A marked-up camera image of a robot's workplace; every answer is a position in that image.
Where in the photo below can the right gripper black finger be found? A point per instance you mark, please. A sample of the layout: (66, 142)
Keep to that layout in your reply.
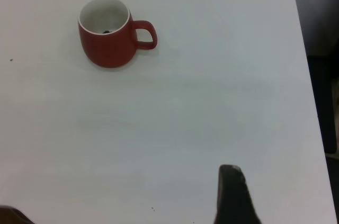
(233, 202)

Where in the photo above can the red ceramic mug white inside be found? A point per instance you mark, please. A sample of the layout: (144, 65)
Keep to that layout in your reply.
(106, 49)

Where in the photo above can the few loose coffee beans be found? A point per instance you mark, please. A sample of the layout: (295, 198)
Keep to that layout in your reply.
(106, 32)

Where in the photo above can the black furniture piece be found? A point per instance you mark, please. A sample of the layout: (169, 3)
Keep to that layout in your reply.
(324, 102)

